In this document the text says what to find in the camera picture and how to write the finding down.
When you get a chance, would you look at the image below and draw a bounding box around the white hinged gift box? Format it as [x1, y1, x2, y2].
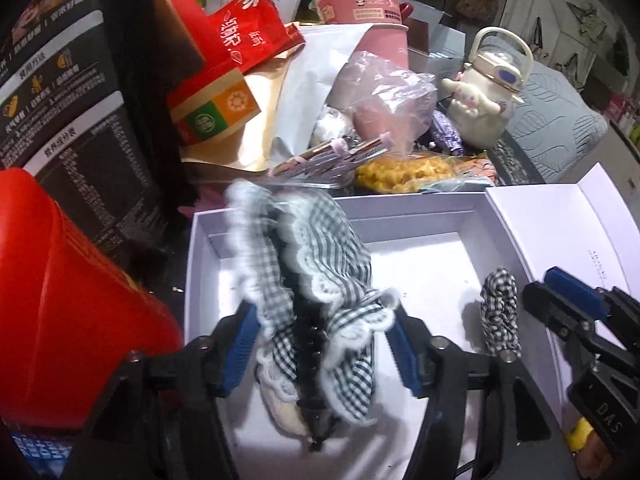
[184, 162, 640, 480]

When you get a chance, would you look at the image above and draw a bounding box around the person's right hand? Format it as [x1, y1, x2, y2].
[575, 447, 613, 478]

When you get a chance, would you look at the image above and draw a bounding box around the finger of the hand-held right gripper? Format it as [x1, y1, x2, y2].
[544, 266, 640, 332]
[522, 281, 632, 367]

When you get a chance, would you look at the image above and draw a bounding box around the tall pink paper cup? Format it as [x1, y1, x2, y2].
[330, 22, 411, 126]

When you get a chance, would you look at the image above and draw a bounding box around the red box with coloured squares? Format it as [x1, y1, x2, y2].
[152, 0, 263, 148]

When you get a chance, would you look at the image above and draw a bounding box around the grey white carton box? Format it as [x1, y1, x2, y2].
[402, 0, 481, 81]

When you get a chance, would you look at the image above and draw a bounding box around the tan kraft paper bag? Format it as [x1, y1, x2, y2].
[180, 42, 306, 176]

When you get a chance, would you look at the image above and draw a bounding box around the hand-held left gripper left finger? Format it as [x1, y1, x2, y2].
[82, 302, 262, 443]

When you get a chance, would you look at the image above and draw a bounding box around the pink printed paper cup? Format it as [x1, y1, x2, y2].
[312, 0, 403, 26]

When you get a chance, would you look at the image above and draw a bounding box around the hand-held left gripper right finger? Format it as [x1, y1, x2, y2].
[386, 304, 558, 445]

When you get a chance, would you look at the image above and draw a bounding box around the purple wrapper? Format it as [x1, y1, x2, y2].
[422, 110, 466, 153]

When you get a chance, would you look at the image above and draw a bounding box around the grey quilted cushion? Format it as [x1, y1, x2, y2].
[492, 57, 608, 186]

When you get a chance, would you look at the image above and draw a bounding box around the yellow snack packet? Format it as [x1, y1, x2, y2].
[355, 152, 493, 195]

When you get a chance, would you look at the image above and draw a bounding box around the white cartoon water bottle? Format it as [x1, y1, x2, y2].
[440, 26, 535, 150]

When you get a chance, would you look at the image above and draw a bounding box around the gingham scrunchie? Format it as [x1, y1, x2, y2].
[479, 267, 522, 358]

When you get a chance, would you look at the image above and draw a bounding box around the black printed bag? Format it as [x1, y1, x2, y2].
[0, 0, 193, 261]

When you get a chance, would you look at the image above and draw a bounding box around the white fluffy ball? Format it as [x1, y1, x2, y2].
[312, 110, 353, 146]

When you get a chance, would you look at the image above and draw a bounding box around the clear plastic bag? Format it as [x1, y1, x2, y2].
[327, 50, 438, 156]

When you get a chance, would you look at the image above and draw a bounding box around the gingham bow hair claw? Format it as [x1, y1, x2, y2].
[222, 179, 401, 453]

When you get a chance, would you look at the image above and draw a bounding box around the red snack bag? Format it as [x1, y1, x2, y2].
[207, 0, 307, 76]

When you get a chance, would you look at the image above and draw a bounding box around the white paper envelope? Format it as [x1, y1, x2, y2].
[270, 25, 371, 171]

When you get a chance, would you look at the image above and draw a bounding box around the blue printed packet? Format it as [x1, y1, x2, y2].
[10, 430, 76, 476]

